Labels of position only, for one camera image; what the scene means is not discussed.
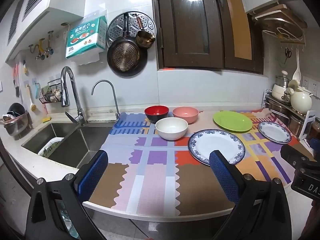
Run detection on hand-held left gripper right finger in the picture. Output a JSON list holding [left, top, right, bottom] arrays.
[[209, 150, 293, 240]]

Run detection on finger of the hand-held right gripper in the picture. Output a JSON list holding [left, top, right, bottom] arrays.
[[280, 144, 320, 170]]

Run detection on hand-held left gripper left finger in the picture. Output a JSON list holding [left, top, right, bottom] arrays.
[[25, 149, 109, 240]]

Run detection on small blue floral plate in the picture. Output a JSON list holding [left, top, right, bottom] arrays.
[[258, 121, 292, 145]]

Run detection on large blue floral plate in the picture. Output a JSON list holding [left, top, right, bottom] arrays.
[[188, 129, 246, 166]]

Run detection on green plate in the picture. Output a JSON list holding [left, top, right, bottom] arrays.
[[213, 110, 253, 133]]

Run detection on white bowl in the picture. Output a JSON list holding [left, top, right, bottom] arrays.
[[155, 117, 188, 141]]

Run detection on pink bowl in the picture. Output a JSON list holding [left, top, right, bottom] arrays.
[[172, 107, 199, 124]]

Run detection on red bowl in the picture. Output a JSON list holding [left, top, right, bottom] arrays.
[[144, 105, 170, 124]]

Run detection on glass jar of chili sauce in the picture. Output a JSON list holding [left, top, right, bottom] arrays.
[[308, 117, 320, 140]]

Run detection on corner pot rack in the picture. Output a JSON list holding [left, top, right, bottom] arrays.
[[262, 89, 317, 140]]

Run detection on stainless steel sink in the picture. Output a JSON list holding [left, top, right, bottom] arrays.
[[21, 122, 115, 169]]

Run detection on wide steel pan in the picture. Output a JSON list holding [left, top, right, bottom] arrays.
[[265, 101, 290, 120]]

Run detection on cream ceramic pot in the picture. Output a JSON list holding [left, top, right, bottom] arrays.
[[285, 80, 313, 114]]

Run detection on white colander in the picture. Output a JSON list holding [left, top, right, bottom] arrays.
[[37, 137, 65, 158]]

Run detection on colourful patterned table mat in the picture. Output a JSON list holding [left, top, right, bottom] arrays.
[[89, 109, 310, 217]]

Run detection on cream pot with steel lid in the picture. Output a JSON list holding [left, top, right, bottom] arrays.
[[272, 70, 292, 100]]

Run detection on thin gooseneck faucet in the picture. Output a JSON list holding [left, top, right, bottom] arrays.
[[91, 80, 120, 120]]

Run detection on white ladle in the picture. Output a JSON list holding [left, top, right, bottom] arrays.
[[292, 47, 302, 82]]

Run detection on chrome kitchen faucet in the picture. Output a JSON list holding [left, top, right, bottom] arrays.
[[60, 66, 87, 127]]

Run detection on dish brush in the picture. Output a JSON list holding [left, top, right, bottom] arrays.
[[27, 84, 37, 112]]

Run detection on black frying pan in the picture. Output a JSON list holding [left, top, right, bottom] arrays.
[[107, 14, 148, 77]]

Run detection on paper towel pack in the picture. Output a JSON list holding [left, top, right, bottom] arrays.
[[65, 16, 108, 65]]

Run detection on yellow gas pipe valves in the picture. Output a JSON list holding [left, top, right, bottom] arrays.
[[29, 31, 54, 60]]

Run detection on small brass saucepan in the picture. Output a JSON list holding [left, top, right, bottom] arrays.
[[135, 15, 156, 49]]

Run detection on round metal steamer rack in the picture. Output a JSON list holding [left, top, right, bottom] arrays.
[[107, 11, 157, 48]]

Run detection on white wall sockets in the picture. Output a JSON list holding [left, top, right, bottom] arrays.
[[301, 76, 320, 93]]

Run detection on black wire basket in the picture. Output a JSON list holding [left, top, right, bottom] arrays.
[[39, 79, 63, 104]]

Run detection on white wire wall rack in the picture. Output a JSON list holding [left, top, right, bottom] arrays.
[[261, 27, 307, 47]]

